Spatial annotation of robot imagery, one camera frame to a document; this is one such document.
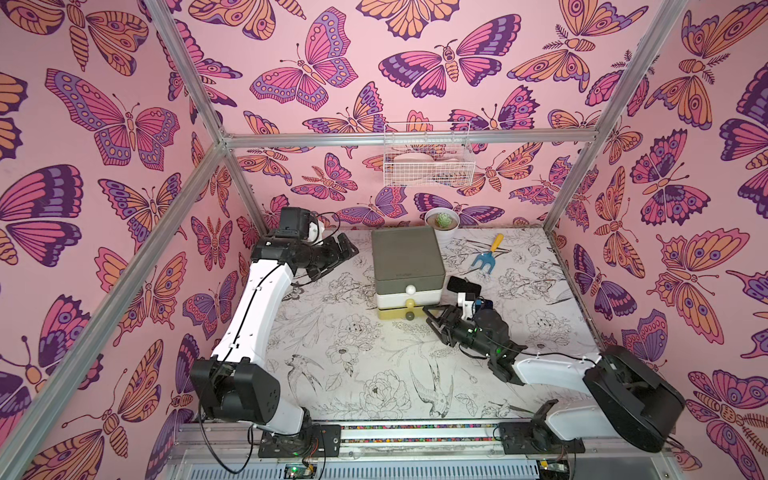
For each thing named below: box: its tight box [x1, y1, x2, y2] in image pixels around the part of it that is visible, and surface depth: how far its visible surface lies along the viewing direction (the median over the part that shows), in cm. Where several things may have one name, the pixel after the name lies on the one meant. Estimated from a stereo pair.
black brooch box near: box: [447, 276, 481, 297], surface depth 105 cm
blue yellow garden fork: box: [471, 233, 504, 275], surface depth 114 cm
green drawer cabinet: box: [371, 226, 446, 321], surface depth 85 cm
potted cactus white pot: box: [424, 207, 461, 242], surface depth 111 cm
